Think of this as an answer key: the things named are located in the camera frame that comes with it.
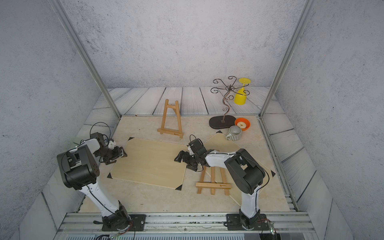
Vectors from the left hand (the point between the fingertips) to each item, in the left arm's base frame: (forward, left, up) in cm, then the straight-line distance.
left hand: (123, 156), depth 96 cm
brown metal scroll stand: (+27, -67, +1) cm, 72 cm away
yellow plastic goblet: (+23, -74, +28) cm, 82 cm away
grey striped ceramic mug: (+16, -74, +1) cm, 76 cm away
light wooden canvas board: (-23, -67, 0) cm, 71 cm away
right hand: (-8, -36, +4) cm, 37 cm away
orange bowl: (+24, -82, +3) cm, 85 cm away
